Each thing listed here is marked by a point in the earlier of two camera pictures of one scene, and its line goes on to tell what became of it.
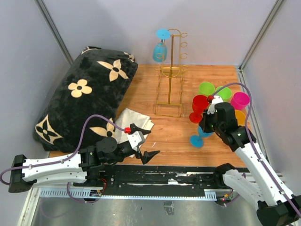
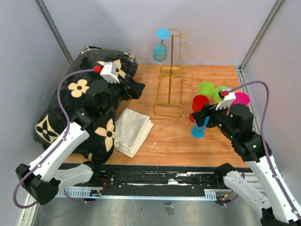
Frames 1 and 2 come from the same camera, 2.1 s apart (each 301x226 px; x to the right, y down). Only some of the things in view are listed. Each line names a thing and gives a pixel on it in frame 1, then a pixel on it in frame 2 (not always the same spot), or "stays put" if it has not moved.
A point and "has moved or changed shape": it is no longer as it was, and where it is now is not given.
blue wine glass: x=160 y=50 stays put
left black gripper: x=147 y=155 → x=136 y=91
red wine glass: x=199 y=103 stays put
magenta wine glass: x=240 y=100 stays put
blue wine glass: x=197 y=141 has moved or changed shape
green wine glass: x=206 y=88 stays put
